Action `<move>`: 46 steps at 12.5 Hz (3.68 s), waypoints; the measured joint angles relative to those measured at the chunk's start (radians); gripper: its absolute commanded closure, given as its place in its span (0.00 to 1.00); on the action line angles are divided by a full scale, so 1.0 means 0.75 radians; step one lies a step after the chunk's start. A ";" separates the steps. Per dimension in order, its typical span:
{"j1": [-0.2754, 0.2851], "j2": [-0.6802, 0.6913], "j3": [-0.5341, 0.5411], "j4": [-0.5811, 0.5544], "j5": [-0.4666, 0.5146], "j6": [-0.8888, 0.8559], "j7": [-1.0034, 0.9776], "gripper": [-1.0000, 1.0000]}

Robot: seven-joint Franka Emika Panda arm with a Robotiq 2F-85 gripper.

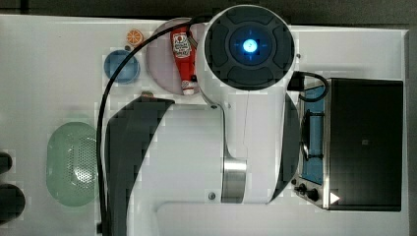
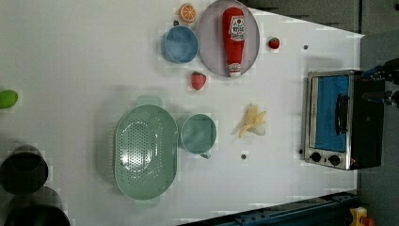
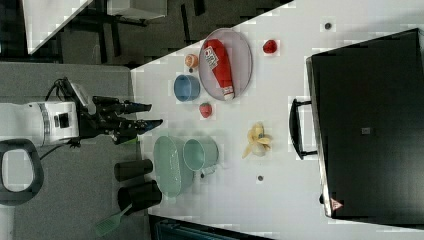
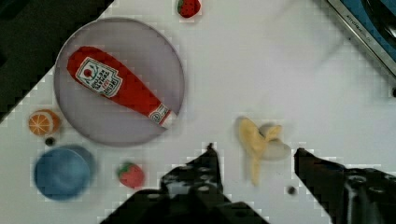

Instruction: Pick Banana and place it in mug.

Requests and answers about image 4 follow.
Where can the red strawberry toy far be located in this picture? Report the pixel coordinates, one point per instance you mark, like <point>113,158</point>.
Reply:
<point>188,8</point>

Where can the grey round plate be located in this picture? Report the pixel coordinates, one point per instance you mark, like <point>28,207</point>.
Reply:
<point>147,53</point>

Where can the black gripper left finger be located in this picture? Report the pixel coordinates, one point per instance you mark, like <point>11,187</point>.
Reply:
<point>189,194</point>

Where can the blue cup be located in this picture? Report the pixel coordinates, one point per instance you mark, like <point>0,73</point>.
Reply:
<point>63,173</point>

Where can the silver black toaster oven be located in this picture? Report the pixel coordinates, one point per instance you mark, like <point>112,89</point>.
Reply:
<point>373,23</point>

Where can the orange slice toy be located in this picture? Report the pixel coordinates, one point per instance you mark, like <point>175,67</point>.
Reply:
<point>44,122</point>

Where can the red plush ketchup bottle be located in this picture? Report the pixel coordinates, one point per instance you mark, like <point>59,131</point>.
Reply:
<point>105,75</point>

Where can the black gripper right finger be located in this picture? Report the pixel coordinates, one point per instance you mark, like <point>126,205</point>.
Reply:
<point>348,195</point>

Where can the red strawberry toy near cup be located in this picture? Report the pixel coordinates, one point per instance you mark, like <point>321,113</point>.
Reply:
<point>131,175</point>

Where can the yellow plush peeled banana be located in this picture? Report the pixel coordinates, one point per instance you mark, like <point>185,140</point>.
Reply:
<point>260,146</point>

